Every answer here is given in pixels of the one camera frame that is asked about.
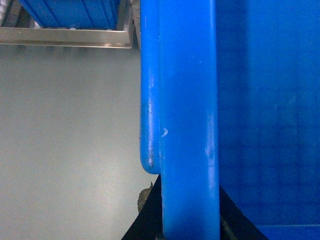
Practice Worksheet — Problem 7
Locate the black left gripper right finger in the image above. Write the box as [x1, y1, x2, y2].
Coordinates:
[219, 186, 268, 240]

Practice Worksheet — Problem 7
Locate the blue crate on shelf left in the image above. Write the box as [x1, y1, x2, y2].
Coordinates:
[20, 0, 120, 30]

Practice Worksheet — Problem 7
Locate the steel roller shelf frame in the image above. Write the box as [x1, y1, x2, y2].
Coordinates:
[0, 0, 140, 49]

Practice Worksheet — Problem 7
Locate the large blue plastic crate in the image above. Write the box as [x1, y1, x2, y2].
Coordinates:
[140, 0, 320, 240]

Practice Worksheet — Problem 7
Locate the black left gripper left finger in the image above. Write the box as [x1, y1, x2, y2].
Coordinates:
[122, 175, 164, 240]

